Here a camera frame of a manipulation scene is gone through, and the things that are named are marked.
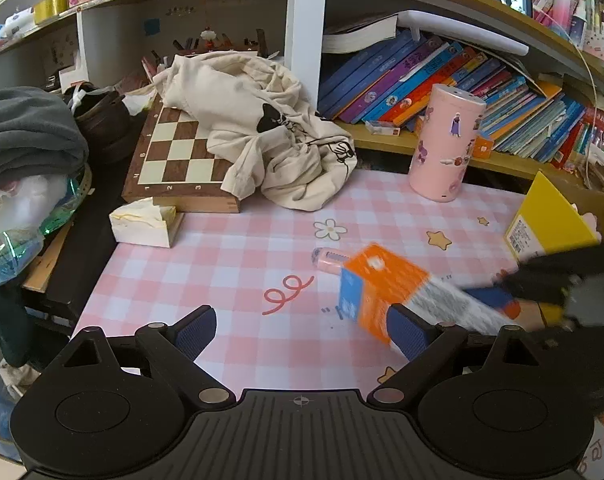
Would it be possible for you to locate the orange white carton box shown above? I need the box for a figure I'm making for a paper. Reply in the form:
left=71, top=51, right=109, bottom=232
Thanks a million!
left=339, top=244, right=514, bottom=344

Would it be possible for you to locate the pink utility knife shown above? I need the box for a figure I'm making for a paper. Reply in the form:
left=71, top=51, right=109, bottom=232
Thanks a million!
left=311, top=247, right=351, bottom=275

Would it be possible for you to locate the yellow cardboard box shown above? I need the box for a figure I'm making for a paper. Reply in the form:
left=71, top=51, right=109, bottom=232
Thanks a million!
left=504, top=171, right=604, bottom=261

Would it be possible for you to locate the pink sticker cylinder container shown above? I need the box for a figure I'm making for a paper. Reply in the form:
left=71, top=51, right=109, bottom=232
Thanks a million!
left=408, top=84, right=486, bottom=203

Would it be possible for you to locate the small orange box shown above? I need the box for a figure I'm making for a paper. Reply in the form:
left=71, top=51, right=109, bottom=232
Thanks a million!
left=472, top=136, right=494, bottom=159

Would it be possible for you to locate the small white paper box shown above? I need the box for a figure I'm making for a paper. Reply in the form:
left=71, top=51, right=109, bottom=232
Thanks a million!
left=109, top=198, right=183, bottom=248

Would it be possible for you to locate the pink checkered table mat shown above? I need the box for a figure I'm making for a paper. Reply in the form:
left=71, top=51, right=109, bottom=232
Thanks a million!
left=78, top=169, right=527, bottom=392

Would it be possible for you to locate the small white card box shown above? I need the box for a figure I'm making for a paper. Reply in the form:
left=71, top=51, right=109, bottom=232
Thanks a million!
left=365, top=120, right=401, bottom=136

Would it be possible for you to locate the row of leaning books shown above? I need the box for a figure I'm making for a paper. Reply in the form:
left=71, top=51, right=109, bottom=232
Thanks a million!
left=318, top=29, right=604, bottom=168

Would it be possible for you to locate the wooden chessboard box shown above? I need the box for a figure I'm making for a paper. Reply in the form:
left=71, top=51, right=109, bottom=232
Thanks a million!
left=122, top=96, right=240, bottom=214

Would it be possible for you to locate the grey folded blanket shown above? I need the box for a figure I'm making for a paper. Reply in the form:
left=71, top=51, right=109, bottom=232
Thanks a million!
left=0, top=87, right=88, bottom=188

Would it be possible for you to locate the beige crumpled cloth bag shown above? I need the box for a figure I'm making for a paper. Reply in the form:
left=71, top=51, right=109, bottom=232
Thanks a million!
left=153, top=51, right=357, bottom=212

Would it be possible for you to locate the white charging cable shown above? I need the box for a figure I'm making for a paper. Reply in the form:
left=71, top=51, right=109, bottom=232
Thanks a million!
left=530, top=6, right=600, bottom=187

